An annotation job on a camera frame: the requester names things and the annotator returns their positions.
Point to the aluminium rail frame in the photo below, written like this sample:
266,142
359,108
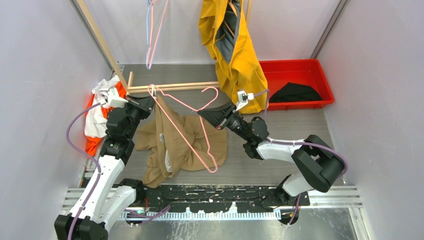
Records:
337,198

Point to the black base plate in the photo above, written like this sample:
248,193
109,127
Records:
214,198

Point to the black garment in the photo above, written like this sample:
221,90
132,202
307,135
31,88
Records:
294,92

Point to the tan brown garment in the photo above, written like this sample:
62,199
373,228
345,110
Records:
179,142

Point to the red plastic bin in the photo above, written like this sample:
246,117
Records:
305,72

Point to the yellow pleated skirt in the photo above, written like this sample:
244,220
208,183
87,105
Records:
236,64

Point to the blue wire hanger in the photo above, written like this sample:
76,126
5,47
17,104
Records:
149,33

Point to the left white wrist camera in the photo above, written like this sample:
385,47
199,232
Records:
113,99

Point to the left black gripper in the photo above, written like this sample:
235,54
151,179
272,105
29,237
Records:
145,105

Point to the white cloth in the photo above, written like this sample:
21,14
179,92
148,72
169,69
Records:
96,118

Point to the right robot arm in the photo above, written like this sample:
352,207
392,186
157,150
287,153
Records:
319,165

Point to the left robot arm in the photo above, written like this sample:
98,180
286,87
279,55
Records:
106,172

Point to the wooden clothes rack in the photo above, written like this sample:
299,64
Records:
99,39

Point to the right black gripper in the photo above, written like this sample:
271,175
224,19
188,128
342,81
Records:
217,116

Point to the orange cloth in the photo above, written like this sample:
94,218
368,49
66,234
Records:
92,143

